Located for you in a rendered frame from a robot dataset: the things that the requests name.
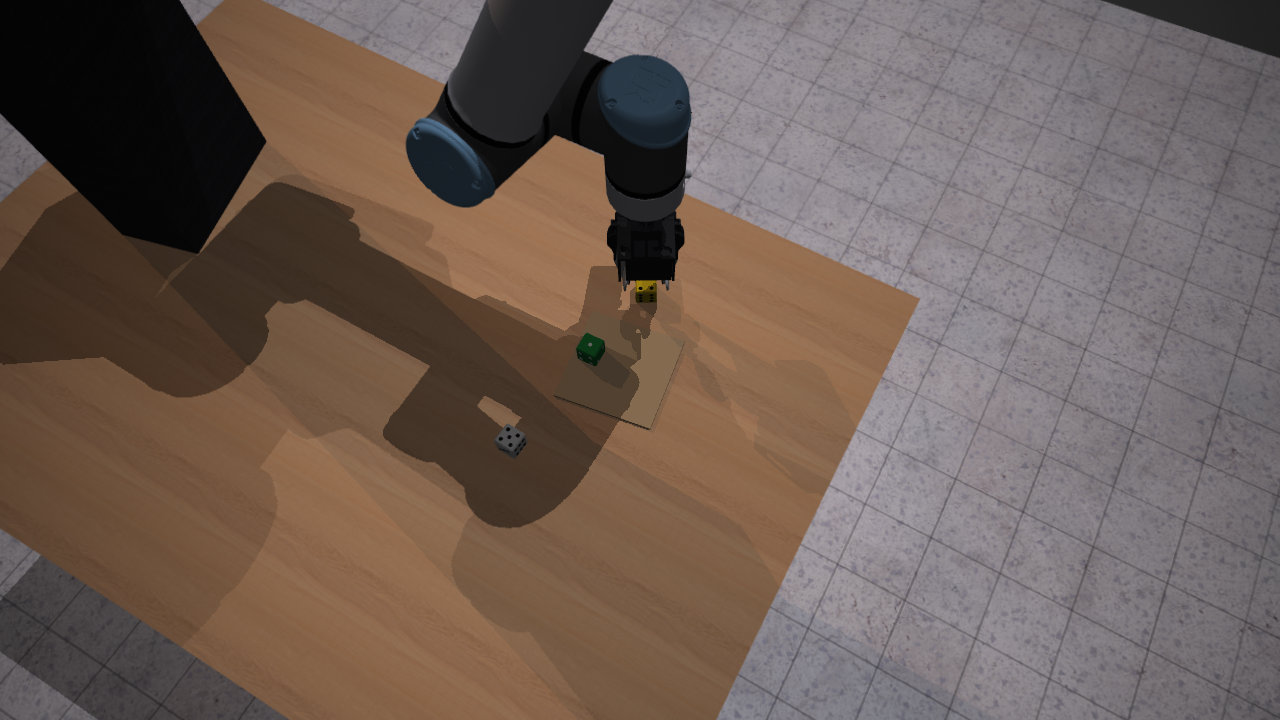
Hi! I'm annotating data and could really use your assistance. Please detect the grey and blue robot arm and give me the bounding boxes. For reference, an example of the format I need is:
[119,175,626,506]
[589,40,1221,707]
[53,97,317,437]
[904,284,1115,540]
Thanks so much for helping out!
[406,0,691,222]

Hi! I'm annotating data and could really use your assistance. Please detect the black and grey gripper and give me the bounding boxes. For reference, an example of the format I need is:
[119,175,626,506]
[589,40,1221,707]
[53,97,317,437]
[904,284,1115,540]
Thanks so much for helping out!
[607,211,685,291]

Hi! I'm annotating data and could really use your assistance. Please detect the grey die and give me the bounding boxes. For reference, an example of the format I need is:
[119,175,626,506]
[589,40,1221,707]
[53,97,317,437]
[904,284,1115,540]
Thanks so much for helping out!
[494,424,527,459]

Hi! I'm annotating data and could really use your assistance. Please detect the green die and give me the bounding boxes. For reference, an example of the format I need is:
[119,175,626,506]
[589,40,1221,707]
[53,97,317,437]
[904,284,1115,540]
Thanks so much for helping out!
[576,333,605,366]

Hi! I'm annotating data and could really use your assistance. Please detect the yellow die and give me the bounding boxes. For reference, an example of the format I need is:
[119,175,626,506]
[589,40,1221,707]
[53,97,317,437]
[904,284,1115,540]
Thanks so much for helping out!
[635,281,657,304]

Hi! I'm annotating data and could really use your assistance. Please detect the tan flat mat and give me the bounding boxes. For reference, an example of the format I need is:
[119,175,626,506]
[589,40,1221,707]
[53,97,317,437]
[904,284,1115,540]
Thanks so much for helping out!
[554,311,685,430]

